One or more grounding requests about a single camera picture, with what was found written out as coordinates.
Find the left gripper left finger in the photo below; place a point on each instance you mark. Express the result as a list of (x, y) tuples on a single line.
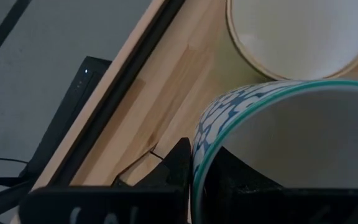
[(166, 193)]

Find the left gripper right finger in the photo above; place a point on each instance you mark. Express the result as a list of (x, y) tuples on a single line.
[(244, 199)]

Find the blue patterned white mug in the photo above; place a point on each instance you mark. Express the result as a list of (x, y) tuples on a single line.
[(291, 130)]

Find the pale cream mug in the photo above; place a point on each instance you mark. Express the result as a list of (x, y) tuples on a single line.
[(300, 31)]

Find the black box with blue LED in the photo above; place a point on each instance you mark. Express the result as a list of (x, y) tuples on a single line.
[(73, 102)]

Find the black aluminium rig frame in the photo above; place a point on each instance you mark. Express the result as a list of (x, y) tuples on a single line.
[(118, 93)]

